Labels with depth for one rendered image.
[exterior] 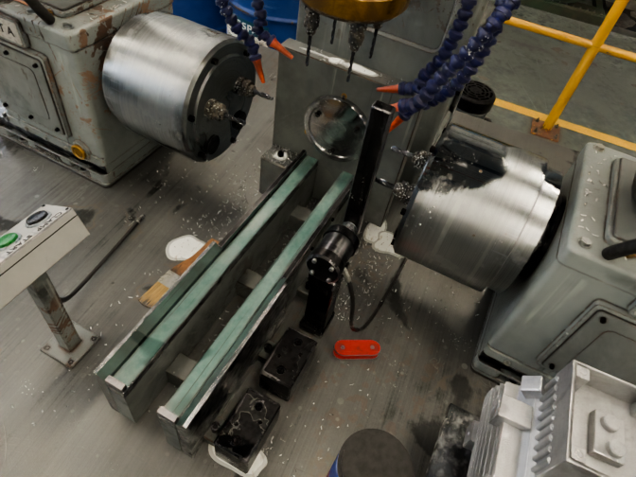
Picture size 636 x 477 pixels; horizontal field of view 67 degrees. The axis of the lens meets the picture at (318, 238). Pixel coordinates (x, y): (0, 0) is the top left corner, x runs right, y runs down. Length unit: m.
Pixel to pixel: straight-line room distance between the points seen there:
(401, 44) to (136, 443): 0.85
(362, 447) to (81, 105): 0.86
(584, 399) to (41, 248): 0.70
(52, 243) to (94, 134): 0.41
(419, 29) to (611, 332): 0.62
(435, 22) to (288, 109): 0.33
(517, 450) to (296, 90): 0.74
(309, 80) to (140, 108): 0.32
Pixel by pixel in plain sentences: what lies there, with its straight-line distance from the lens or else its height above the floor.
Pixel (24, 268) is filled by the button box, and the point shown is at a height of 1.06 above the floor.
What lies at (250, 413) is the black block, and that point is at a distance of 0.79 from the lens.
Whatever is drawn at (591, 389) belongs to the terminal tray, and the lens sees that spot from 0.66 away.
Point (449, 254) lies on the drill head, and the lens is 0.79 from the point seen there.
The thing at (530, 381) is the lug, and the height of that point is 1.08.
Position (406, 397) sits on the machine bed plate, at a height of 0.80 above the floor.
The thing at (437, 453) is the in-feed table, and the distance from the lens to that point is 0.76.
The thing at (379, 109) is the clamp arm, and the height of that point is 1.25.
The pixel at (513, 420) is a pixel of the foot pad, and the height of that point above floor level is 1.07.
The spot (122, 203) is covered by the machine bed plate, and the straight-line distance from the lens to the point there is 1.15.
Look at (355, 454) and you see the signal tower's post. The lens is 0.41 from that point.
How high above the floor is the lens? 1.60
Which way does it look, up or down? 49 degrees down
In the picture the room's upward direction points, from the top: 11 degrees clockwise
